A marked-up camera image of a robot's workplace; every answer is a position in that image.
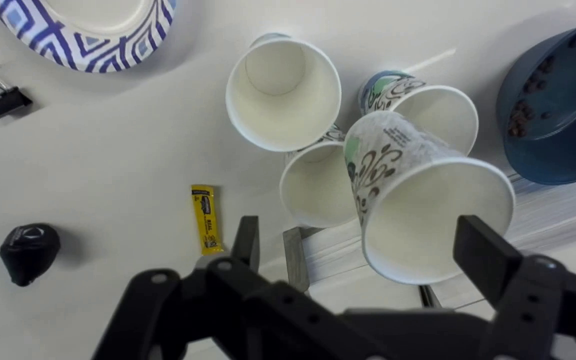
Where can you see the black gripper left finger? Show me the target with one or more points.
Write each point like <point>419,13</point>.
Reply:
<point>246,242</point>

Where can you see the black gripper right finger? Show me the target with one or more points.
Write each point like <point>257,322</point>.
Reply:
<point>485,256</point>

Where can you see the paper cup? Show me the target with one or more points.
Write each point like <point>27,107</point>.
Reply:
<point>315,187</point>
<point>437,108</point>
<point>411,188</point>
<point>283,94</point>

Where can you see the yellow packet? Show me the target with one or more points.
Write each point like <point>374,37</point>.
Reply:
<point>207,219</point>

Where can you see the clear plastic straws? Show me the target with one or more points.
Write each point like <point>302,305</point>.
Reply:
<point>545,214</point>

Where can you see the napkin holder with napkins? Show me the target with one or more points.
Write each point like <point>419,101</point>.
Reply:
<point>328,264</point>

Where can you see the dark blue bowl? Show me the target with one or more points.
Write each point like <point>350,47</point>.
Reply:
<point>537,111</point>

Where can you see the small black object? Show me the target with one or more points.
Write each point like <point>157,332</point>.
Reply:
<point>28,251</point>

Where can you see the blue white paper plate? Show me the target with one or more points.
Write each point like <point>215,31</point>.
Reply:
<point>97,37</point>

